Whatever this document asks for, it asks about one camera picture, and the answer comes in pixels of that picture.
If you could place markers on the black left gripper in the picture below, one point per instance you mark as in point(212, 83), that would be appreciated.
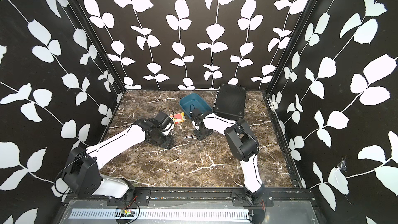
point(168, 143)

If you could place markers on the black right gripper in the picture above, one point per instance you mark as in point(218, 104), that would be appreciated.
point(199, 136)

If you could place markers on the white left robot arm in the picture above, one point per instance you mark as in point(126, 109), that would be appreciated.
point(82, 170)

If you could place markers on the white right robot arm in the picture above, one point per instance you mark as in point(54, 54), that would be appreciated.
point(242, 142)

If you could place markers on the teal plastic storage box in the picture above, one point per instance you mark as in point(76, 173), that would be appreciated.
point(193, 101)

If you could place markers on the yellow playing card box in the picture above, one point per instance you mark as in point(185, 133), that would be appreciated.
point(179, 118)

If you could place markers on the white perforated strip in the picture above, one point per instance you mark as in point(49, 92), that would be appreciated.
point(235, 215)

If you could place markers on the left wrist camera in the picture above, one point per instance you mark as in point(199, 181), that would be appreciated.
point(163, 122)

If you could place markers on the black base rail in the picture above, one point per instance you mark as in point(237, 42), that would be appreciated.
point(238, 196)

